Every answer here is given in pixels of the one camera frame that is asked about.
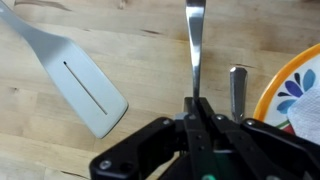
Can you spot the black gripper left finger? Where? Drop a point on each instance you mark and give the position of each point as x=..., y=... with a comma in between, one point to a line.
x=140, y=146

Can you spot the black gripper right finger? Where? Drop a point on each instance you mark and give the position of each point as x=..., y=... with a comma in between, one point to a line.
x=273, y=146

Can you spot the silver fork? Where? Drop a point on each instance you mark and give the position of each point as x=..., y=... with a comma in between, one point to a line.
x=195, y=50

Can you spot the silver spoon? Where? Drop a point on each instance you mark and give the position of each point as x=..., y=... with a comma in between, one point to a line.
x=238, y=93

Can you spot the white paper napkin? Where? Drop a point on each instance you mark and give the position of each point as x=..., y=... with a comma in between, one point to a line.
x=308, y=116

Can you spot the colourful patterned plate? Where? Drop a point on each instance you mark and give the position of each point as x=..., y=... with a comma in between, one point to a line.
x=293, y=86

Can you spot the white slotted spatula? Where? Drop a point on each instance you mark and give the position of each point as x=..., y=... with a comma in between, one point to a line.
x=83, y=86

